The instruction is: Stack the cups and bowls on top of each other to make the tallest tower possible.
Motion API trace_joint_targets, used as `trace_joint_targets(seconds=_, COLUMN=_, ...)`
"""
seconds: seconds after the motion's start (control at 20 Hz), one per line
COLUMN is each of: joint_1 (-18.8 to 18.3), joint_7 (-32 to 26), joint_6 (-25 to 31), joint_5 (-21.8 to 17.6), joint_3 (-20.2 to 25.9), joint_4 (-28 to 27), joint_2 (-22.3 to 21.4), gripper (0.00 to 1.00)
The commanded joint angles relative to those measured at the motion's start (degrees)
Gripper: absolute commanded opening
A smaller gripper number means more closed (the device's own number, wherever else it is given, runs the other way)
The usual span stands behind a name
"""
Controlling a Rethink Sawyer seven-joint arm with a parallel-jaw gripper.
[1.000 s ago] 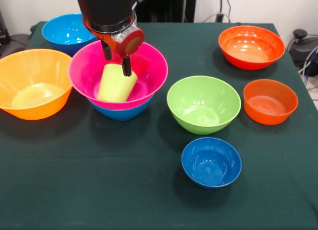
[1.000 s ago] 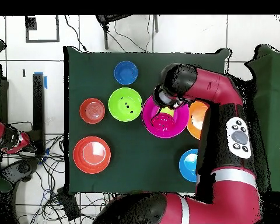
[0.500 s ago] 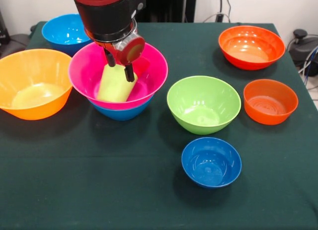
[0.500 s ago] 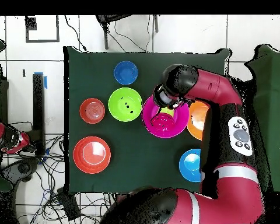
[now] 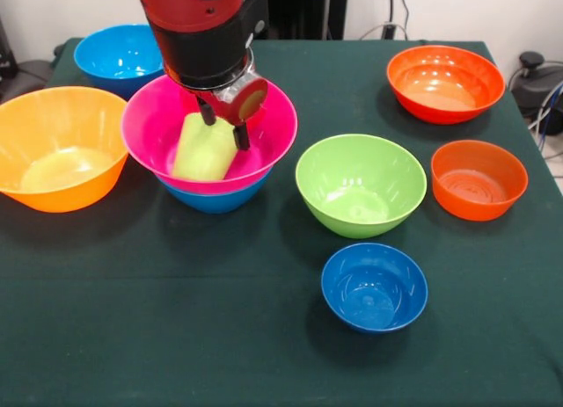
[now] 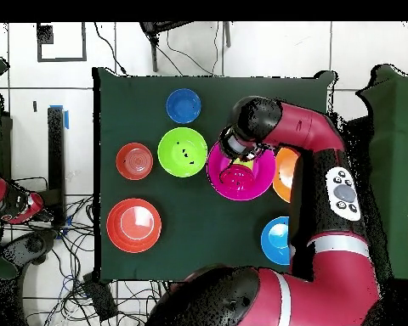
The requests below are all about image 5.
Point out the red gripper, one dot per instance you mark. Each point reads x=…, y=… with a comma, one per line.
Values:
x=246, y=103

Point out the lime green plastic cup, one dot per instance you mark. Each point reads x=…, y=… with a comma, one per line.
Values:
x=202, y=156

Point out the large pink plastic bowl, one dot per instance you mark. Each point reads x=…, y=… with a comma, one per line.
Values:
x=149, y=130

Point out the light blue plastic bowl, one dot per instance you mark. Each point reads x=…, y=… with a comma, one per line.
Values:
x=217, y=200
x=114, y=60

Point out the lime green plastic bowl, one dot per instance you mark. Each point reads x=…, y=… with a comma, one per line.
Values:
x=360, y=187

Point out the small dark blue bowl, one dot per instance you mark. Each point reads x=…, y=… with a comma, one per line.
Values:
x=374, y=288

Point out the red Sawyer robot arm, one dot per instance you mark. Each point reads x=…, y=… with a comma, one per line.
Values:
x=198, y=29

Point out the large orange plastic bowl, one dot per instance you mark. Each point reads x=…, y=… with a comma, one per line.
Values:
x=57, y=152

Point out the dark grey floor equipment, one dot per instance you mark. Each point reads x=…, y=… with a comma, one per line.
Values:
x=26, y=77

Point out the wide red-orange plastic bowl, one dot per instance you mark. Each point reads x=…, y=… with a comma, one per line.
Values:
x=444, y=82

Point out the dark green tablecloth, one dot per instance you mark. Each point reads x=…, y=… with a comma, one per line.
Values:
x=308, y=372

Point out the small red-orange plastic bowl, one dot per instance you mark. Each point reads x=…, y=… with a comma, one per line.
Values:
x=479, y=183

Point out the black round floor stand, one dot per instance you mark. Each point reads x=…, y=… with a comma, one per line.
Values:
x=534, y=86

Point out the black pedestal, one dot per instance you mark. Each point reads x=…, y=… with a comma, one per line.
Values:
x=303, y=11

